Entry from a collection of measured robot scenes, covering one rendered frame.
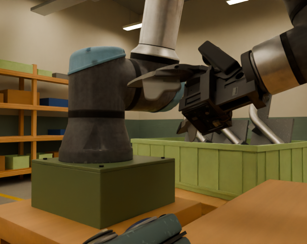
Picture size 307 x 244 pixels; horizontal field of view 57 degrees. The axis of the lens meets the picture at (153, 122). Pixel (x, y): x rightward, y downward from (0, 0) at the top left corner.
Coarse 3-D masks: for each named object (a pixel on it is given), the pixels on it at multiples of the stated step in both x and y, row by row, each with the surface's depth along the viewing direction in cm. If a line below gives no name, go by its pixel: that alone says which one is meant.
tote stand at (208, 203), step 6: (180, 192) 96; (186, 192) 96; (192, 192) 96; (186, 198) 87; (192, 198) 87; (198, 198) 87; (204, 198) 87; (210, 198) 87; (216, 198) 87; (204, 204) 82; (210, 204) 81; (216, 204) 81; (222, 204) 81; (204, 210) 82; (210, 210) 80
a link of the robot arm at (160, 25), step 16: (160, 0) 60; (176, 0) 60; (144, 16) 63; (160, 16) 60; (176, 16) 62; (144, 32) 62; (160, 32) 61; (176, 32) 63; (144, 48) 62; (160, 48) 62; (144, 64) 61; (160, 64) 61; (144, 96) 60; (176, 96) 65
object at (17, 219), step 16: (0, 208) 56; (16, 208) 56; (32, 208) 56; (160, 208) 56; (176, 208) 56; (192, 208) 58; (0, 224) 51; (16, 224) 47; (32, 224) 47; (48, 224) 47; (64, 224) 47; (80, 224) 47; (128, 224) 47; (16, 240) 47; (32, 240) 44; (48, 240) 41; (64, 240) 40; (80, 240) 40
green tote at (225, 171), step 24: (144, 144) 118; (168, 144) 106; (192, 144) 96; (216, 144) 88; (288, 144) 89; (192, 168) 97; (216, 168) 89; (240, 168) 82; (264, 168) 81; (288, 168) 90; (216, 192) 88; (240, 192) 82
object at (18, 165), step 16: (0, 64) 485; (16, 64) 506; (32, 64) 531; (32, 80) 530; (48, 80) 550; (64, 80) 581; (0, 96) 483; (16, 96) 510; (32, 96) 529; (32, 112) 528; (32, 128) 527; (32, 144) 527; (0, 160) 484; (16, 160) 505; (0, 176) 472
